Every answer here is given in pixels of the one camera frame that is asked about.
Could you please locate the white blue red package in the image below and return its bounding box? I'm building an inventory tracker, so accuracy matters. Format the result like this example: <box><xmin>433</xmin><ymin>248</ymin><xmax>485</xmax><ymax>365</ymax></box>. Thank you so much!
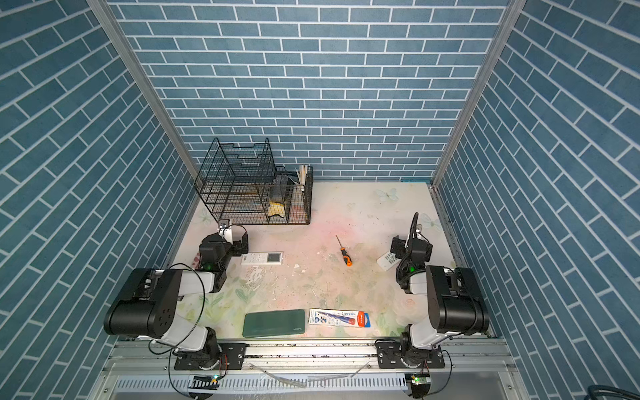
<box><xmin>308</xmin><ymin>308</ymin><xmax>371</xmax><ymax>328</ymax></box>

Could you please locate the green flat case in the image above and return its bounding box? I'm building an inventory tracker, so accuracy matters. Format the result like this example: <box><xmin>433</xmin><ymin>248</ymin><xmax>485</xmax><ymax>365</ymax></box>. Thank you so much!
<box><xmin>243</xmin><ymin>309</ymin><xmax>306</xmax><ymax>338</ymax></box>

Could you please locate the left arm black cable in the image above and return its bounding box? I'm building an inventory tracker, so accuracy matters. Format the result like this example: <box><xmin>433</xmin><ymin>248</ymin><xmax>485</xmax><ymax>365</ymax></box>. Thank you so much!
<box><xmin>147</xmin><ymin>262</ymin><xmax>207</xmax><ymax>356</ymax></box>

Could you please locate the white remote control with screen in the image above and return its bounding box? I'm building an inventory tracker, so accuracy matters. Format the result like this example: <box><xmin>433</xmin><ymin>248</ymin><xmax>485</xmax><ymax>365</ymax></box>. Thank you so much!
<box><xmin>241</xmin><ymin>252</ymin><xmax>283</xmax><ymax>266</ymax></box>

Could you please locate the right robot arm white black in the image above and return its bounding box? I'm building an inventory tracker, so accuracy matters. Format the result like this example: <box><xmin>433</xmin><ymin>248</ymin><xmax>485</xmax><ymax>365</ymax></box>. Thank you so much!
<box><xmin>374</xmin><ymin>233</ymin><xmax>490</xmax><ymax>370</ymax></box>

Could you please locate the black wire file rack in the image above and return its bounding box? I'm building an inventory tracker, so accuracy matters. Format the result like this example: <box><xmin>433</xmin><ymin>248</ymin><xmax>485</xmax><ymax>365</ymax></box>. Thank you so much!
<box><xmin>195</xmin><ymin>138</ymin><xmax>276</xmax><ymax>225</ymax></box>

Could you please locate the orange black screwdriver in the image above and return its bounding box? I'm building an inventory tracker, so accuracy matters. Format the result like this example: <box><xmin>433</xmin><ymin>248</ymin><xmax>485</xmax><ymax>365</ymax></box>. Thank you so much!
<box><xmin>336</xmin><ymin>236</ymin><xmax>353</xmax><ymax>267</ymax></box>

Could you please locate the black wire mesh basket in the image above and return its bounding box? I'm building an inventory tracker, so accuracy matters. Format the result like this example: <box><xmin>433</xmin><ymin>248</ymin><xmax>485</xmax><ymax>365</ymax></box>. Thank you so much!
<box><xmin>267</xmin><ymin>165</ymin><xmax>314</xmax><ymax>225</ymax></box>

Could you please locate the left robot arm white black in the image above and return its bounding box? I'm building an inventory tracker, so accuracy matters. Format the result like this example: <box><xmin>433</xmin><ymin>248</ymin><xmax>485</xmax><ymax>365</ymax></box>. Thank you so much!
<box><xmin>103</xmin><ymin>228</ymin><xmax>248</xmax><ymax>374</ymax></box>

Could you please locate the yellow item in basket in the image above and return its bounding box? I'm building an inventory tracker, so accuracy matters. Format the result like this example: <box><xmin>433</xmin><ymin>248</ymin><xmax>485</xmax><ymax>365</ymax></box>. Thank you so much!
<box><xmin>267</xmin><ymin>199</ymin><xmax>287</xmax><ymax>218</ymax></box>

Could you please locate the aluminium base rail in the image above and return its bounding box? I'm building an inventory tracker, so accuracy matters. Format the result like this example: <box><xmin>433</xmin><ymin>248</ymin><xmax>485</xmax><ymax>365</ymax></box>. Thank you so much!
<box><xmin>92</xmin><ymin>336</ymin><xmax>527</xmax><ymax>399</ymax></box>

